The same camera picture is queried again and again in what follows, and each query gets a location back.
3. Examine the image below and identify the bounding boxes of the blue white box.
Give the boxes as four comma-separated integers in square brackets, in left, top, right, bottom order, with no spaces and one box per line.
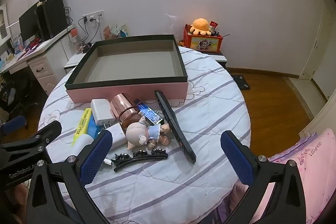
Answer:
[14,35,24,54]

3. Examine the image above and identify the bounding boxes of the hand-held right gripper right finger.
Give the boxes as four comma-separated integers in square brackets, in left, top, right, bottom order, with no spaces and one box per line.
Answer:
[220,130,307,224]

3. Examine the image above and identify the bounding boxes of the blue plastic case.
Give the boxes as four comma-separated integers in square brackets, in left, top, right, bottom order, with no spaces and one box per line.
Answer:
[88,115,104,135]

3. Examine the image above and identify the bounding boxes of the black side table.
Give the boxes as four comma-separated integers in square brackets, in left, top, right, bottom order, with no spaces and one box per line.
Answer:
[207,52,227,67]

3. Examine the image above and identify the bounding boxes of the clear bottle with red cap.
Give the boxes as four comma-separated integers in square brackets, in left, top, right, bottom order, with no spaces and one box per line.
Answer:
[69,28,82,54]

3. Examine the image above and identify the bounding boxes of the black remote control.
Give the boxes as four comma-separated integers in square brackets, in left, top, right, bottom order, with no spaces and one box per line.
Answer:
[154,90,197,164]

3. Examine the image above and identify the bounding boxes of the pink blanket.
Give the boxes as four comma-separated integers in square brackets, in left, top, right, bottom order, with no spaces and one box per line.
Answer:
[218,128,336,224]

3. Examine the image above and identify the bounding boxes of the pink box with black rim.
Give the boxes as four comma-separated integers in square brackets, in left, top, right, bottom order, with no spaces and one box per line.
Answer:
[65,34,189,104]

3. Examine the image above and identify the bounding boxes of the orange snack bag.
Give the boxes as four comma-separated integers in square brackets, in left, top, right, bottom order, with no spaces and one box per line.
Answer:
[103,25,116,41]

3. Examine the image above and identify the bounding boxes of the white door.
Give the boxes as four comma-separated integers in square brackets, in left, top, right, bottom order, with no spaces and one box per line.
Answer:
[299,0,336,104]

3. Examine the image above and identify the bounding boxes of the pig doll figure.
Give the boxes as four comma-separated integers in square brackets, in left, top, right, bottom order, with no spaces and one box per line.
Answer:
[125,118,174,150]

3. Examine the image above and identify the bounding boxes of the white wall outlet strip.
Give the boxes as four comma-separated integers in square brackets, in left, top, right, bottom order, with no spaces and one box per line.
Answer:
[82,11,104,20]

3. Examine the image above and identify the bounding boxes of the blue white snack bag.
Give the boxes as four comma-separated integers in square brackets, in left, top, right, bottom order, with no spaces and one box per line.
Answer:
[114,25,129,39]

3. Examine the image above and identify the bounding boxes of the white desk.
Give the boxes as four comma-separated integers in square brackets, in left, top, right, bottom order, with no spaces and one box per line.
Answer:
[0,25,76,98]

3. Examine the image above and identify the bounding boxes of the black computer tower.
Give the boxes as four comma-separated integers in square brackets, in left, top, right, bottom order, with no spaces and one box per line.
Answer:
[37,0,69,41]

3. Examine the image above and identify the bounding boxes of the white glass cabinet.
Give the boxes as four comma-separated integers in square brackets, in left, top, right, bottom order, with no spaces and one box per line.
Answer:
[0,4,11,41]

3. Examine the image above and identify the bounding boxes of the white nightstand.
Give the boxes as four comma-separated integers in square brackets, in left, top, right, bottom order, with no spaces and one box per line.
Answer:
[64,43,92,75]

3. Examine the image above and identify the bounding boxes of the orange octopus plush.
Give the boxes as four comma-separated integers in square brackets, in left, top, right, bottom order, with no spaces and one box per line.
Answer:
[189,18,213,36]

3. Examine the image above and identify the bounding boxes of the rose gold cup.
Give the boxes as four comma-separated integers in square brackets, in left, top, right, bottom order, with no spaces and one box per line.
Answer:
[110,93,143,131]

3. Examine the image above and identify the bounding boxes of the black office chair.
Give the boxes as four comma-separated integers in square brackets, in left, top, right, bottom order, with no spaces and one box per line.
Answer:
[0,77,29,119]

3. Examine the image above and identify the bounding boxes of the yellow highlighter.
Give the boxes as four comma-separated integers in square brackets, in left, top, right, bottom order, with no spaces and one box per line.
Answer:
[73,108,93,147]

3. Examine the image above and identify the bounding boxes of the black power cable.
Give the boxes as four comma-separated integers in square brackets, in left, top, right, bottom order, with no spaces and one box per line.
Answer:
[91,19,102,42]
[78,17,91,45]

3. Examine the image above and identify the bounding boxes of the black monitor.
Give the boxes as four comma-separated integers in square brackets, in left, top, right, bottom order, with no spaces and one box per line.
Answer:
[18,2,40,42]

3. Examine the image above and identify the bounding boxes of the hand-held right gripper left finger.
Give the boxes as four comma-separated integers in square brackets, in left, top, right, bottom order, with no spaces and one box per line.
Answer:
[26,130,113,224]

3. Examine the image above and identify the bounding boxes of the white cube charger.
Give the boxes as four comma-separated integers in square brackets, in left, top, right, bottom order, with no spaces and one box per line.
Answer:
[104,123,127,147]

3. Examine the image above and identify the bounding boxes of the red printed crate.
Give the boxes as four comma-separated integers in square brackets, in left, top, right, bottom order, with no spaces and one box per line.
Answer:
[183,26,223,54]

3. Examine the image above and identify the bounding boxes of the black hair clip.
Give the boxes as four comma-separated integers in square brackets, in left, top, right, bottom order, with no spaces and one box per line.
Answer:
[111,148,168,172]

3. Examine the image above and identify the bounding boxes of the black floor scale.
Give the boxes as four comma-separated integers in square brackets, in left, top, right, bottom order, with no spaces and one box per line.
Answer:
[234,74,251,90]

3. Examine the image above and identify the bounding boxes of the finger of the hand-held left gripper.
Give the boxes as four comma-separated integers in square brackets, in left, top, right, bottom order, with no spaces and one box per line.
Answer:
[31,120,62,148]
[1,116,29,136]

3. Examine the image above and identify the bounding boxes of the blue patterned box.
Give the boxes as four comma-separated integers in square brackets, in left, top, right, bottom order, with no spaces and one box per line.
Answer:
[134,99,163,125]

